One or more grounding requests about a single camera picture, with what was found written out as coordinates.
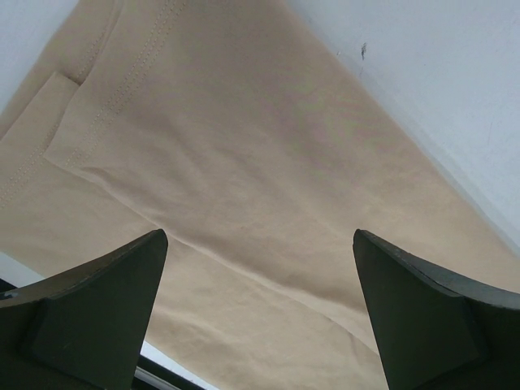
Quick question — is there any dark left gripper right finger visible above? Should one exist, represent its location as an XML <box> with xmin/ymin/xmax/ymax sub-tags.
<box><xmin>353</xmin><ymin>230</ymin><xmax>519</xmax><ymax>390</ymax></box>

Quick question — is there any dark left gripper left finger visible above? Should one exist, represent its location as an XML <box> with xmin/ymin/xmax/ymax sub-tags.
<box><xmin>1</xmin><ymin>230</ymin><xmax>167</xmax><ymax>389</ymax></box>

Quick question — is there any beige t shirt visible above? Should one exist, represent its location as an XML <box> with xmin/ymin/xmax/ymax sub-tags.
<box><xmin>1</xmin><ymin>1</ymin><xmax>519</xmax><ymax>389</ymax></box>

